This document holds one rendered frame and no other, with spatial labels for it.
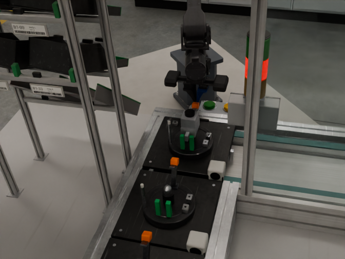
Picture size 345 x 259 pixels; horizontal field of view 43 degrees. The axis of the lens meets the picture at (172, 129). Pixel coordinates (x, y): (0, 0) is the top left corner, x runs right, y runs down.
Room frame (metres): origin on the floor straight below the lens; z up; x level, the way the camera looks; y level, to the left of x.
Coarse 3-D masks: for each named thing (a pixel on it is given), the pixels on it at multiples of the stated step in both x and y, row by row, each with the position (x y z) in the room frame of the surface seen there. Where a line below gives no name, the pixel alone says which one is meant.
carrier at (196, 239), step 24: (144, 192) 0.75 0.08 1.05; (168, 192) 0.75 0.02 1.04; (192, 192) 0.79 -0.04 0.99; (216, 192) 0.80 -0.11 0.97; (120, 216) 0.74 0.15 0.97; (144, 216) 0.74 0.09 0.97; (168, 216) 0.71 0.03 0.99; (192, 216) 0.72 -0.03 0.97; (168, 240) 0.65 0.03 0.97; (192, 240) 0.63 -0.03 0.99
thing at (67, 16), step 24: (96, 0) 1.02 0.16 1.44; (0, 24) 1.13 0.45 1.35; (72, 24) 0.86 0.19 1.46; (72, 48) 0.86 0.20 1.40; (24, 96) 1.13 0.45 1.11; (120, 96) 1.03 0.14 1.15; (24, 120) 1.12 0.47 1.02; (96, 120) 0.87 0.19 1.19; (120, 120) 1.02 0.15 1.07; (0, 144) 0.97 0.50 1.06; (96, 144) 0.85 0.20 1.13; (0, 168) 0.96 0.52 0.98
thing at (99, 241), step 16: (144, 144) 1.04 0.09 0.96; (144, 160) 0.96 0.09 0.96; (128, 176) 0.90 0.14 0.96; (128, 192) 0.83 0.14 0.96; (224, 192) 0.81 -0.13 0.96; (112, 208) 0.78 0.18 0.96; (224, 208) 0.76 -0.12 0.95; (112, 224) 0.73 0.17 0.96; (224, 224) 0.70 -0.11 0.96; (96, 240) 0.68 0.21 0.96; (224, 240) 0.65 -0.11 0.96; (96, 256) 0.63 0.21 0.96; (208, 256) 0.61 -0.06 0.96; (224, 256) 0.60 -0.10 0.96
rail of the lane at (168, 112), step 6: (156, 108) 1.22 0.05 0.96; (162, 108) 1.21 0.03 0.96; (168, 108) 1.21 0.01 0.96; (156, 114) 1.18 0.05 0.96; (162, 114) 1.18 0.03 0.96; (168, 114) 1.18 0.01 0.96; (174, 114) 1.18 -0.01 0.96; (180, 114) 1.18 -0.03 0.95; (204, 114) 1.16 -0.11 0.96; (210, 114) 1.16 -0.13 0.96; (216, 114) 1.16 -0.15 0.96; (222, 114) 1.16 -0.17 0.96; (204, 120) 1.12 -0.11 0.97; (210, 120) 1.13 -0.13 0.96; (216, 120) 1.12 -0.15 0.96; (222, 120) 1.12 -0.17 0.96; (240, 126) 1.09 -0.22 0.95
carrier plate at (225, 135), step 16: (160, 128) 1.09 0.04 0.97; (176, 128) 1.09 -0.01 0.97; (208, 128) 1.07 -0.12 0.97; (224, 128) 1.07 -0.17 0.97; (160, 144) 1.01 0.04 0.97; (224, 144) 0.99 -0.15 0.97; (160, 160) 0.94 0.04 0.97; (192, 160) 0.93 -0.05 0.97; (208, 160) 0.93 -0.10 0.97; (224, 160) 0.92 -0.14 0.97; (192, 176) 0.88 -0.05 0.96
